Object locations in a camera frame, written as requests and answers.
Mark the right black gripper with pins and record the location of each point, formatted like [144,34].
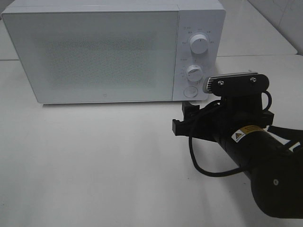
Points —
[227,118]

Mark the round door release button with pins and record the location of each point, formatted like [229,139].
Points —
[190,92]

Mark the white microwave knob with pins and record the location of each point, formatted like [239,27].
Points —
[198,43]
[194,73]

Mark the white microwave door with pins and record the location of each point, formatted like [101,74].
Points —
[96,57]

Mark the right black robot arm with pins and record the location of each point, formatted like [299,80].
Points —
[271,157]

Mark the white microwave oven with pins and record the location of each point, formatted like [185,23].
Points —
[194,17]

